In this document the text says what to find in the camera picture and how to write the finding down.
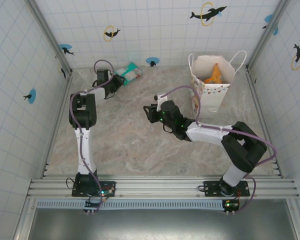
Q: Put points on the teal snack packet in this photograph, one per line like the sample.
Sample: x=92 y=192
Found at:
x=130 y=72

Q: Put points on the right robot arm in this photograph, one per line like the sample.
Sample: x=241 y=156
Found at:
x=245 y=147

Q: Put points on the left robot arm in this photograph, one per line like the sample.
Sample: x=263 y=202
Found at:
x=83 y=115

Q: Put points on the dolphin sticker on blue circle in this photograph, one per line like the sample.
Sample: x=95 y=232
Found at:
x=152 y=61

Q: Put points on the dolphin sticker on blue oval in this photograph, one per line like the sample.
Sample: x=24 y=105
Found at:
x=66 y=48

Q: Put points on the yellow snack packet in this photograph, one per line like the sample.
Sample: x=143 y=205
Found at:
x=216 y=71

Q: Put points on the dolphin sticker large blue circle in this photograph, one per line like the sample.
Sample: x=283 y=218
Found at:
x=31 y=96

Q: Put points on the blue sticker pair with dolphin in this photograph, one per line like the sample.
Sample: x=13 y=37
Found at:
x=268 y=18

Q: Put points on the aluminium side rail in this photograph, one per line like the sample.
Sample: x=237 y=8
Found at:
x=258 y=105
x=56 y=125

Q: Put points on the aluminium rail beam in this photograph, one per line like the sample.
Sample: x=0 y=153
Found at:
x=160 y=186

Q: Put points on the aluminium corner post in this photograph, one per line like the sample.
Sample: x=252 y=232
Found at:
x=270 y=32
x=50 y=37

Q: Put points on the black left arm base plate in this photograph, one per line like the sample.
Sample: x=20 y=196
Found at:
x=110 y=187

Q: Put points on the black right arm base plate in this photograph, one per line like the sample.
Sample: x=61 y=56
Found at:
x=211 y=187

